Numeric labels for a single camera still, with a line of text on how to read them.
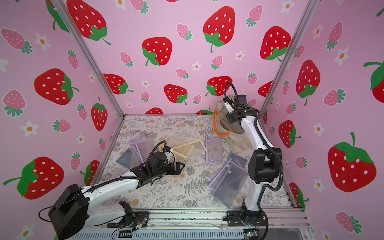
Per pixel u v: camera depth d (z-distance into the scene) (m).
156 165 0.64
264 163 0.49
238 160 0.94
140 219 0.74
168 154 0.76
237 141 0.88
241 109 0.69
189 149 0.99
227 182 0.84
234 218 0.73
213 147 1.02
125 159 0.96
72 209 0.41
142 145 0.99
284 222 0.73
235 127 0.95
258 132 0.55
